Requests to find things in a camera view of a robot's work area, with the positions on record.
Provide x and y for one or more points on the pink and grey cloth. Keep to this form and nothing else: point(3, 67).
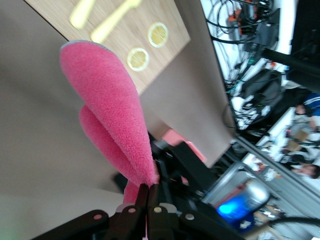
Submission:
point(107, 100)

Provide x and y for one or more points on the pink plastic bin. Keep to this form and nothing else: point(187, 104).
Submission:
point(175, 138)

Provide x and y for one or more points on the toy lemon slice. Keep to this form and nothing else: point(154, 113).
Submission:
point(138, 59)
point(158, 35)

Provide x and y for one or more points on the black pole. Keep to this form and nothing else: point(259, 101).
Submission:
point(295, 65)

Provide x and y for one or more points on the person in striped shirt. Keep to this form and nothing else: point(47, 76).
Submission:
point(312, 102)

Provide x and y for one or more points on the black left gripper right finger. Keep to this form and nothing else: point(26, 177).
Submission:
point(160, 222)

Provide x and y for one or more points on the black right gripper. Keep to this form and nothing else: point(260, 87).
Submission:
point(195, 167)

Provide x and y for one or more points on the person with dark hair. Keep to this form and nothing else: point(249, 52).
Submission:
point(310, 171)

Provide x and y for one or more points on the aluminium frame rail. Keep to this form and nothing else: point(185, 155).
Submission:
point(275, 172)

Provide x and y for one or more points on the wooden cutting board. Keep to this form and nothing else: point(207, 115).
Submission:
point(122, 40)

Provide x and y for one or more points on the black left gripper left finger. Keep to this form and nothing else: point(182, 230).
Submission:
point(135, 220)

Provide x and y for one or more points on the yellow plastic knife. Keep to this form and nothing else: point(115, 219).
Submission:
point(80, 15)

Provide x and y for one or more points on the yellow plastic fork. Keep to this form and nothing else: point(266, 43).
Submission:
point(110, 23)

